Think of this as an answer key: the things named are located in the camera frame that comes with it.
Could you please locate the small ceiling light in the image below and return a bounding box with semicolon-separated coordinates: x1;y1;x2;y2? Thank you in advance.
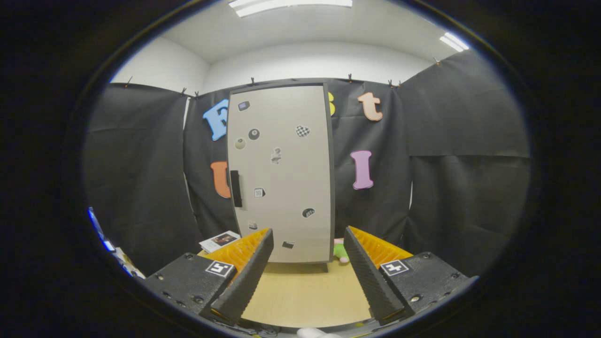
439;32;470;52

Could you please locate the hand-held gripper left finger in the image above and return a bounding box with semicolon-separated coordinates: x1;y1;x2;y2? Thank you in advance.
143;228;274;325

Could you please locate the black door handle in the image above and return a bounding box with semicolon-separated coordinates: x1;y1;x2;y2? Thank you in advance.
230;170;243;208

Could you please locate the blue lit screen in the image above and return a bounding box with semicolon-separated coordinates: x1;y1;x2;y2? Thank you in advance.
88;208;116;253

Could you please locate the white patterned object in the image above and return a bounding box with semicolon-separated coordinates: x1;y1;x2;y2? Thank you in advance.
114;247;146;278

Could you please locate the grey shoe cabinet door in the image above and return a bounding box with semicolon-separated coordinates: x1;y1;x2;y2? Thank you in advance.
228;85;331;263

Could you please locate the grey shoe cabinet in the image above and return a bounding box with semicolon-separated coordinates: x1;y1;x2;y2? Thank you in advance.
226;82;336;273

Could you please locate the pink plush toy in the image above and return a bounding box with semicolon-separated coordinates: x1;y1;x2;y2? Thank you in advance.
333;238;350;263

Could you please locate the black backdrop cloth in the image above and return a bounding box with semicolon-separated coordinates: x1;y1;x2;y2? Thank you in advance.
85;49;531;277

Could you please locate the long ceiling light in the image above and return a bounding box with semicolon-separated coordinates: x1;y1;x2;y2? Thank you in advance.
229;0;354;18

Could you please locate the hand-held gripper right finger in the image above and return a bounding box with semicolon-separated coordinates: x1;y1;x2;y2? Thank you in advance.
344;226;479;325

